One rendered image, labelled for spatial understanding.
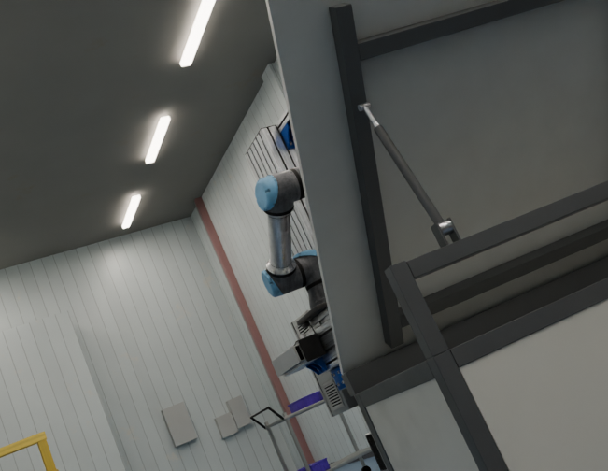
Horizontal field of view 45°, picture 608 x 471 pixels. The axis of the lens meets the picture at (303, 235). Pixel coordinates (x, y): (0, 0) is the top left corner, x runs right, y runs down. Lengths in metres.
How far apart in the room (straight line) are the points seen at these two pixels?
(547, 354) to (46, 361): 10.89
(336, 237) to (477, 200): 0.44
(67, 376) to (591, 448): 10.86
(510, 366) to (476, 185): 0.67
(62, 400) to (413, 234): 10.31
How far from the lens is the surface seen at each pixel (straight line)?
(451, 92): 1.96
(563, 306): 1.65
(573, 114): 2.24
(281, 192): 2.58
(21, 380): 12.05
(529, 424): 1.56
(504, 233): 1.64
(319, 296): 2.87
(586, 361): 1.65
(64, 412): 11.98
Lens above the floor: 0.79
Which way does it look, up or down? 13 degrees up
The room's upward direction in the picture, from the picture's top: 25 degrees counter-clockwise
